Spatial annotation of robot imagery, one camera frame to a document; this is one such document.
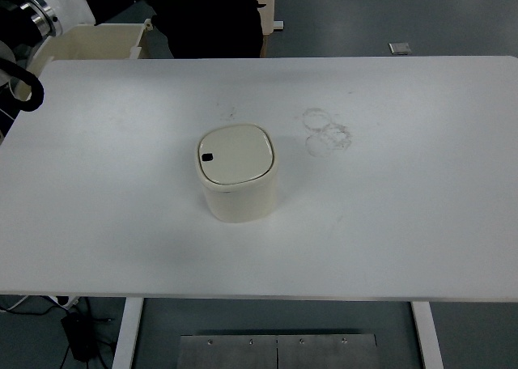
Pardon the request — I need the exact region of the black floor cable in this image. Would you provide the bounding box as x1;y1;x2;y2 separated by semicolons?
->
0;295;114;369

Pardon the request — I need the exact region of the white table leg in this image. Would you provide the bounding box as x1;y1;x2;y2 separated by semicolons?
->
410;301;444;369
111;298;145;369

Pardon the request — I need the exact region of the person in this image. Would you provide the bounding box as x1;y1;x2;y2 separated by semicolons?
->
149;0;264;59

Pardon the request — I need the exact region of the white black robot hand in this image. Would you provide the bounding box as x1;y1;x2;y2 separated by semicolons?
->
39;0;97;30

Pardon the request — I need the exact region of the grey metal plate with screws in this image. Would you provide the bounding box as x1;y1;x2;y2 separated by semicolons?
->
179;333;378;369

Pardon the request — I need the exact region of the large cream plastic container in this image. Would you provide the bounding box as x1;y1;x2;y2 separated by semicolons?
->
11;19;153;103

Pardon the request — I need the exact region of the black power adapter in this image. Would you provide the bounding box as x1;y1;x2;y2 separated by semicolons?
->
60;314;96;362

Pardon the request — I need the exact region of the small cream lidded trash bin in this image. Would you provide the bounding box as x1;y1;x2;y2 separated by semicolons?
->
196;121;279;224

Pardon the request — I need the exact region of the tall cream trash bin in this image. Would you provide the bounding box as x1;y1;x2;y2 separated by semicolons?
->
253;0;276;36

